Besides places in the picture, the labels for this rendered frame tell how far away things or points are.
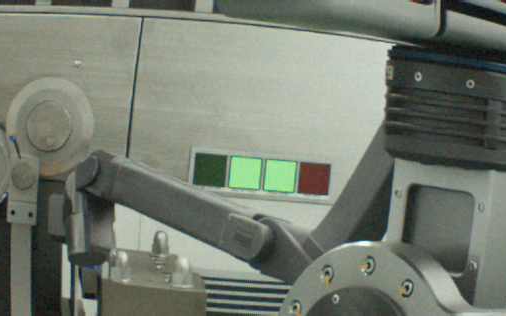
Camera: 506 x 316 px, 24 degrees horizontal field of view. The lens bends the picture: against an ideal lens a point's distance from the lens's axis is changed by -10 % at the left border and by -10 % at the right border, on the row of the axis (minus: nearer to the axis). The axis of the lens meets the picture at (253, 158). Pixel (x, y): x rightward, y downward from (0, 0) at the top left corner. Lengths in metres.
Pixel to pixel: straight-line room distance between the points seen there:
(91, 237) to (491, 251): 0.87
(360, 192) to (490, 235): 0.41
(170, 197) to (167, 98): 0.69
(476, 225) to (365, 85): 1.39
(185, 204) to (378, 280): 0.65
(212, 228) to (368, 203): 0.24
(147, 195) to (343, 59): 0.77
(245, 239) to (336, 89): 0.93
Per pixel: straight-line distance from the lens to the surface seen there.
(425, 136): 0.87
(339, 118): 2.24
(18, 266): 1.83
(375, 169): 1.26
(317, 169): 2.23
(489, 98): 0.85
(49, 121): 1.83
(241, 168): 2.20
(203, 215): 1.45
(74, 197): 1.70
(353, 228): 1.26
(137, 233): 4.56
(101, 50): 2.18
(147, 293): 1.85
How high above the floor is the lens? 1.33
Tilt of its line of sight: 3 degrees down
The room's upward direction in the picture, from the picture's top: 5 degrees clockwise
